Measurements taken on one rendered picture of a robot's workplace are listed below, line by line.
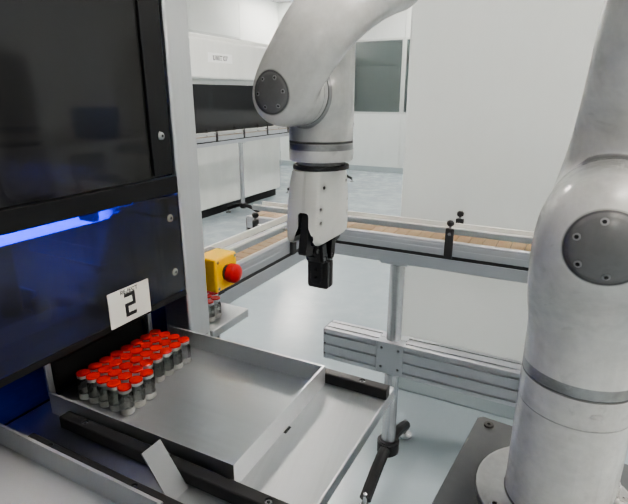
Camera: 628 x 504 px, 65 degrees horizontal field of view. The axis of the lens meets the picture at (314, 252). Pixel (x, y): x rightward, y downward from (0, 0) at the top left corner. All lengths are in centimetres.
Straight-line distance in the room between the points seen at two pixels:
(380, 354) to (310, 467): 107
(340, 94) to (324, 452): 47
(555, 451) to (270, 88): 50
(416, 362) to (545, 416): 111
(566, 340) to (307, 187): 34
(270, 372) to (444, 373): 90
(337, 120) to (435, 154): 149
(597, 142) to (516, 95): 144
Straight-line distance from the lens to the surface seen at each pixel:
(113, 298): 84
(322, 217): 64
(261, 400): 82
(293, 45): 55
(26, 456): 81
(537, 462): 66
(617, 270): 48
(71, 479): 75
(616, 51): 54
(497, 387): 168
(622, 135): 60
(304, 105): 56
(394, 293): 164
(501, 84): 205
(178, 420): 81
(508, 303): 219
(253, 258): 133
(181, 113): 91
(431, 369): 171
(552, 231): 48
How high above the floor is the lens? 135
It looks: 18 degrees down
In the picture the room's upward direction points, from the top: straight up
